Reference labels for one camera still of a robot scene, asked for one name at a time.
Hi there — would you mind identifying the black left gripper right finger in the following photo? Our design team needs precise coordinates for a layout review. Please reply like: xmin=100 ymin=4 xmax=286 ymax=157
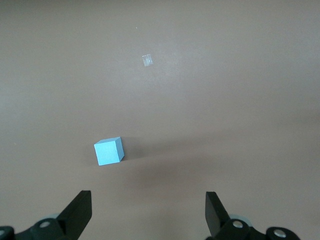
xmin=205 ymin=191 xmax=266 ymax=240

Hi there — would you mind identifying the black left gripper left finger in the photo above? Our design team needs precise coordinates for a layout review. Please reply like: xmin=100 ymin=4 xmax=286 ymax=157
xmin=14 ymin=190 xmax=93 ymax=240

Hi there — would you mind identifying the blue cube block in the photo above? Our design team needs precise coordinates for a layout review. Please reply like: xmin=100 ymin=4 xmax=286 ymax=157
xmin=93 ymin=136 xmax=125 ymax=167

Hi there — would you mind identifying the brown table cover sheet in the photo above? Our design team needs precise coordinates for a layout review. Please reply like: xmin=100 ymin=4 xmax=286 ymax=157
xmin=0 ymin=0 xmax=320 ymax=240

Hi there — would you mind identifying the clear tape piece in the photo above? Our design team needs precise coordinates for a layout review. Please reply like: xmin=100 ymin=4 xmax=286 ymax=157
xmin=141 ymin=53 xmax=154 ymax=68

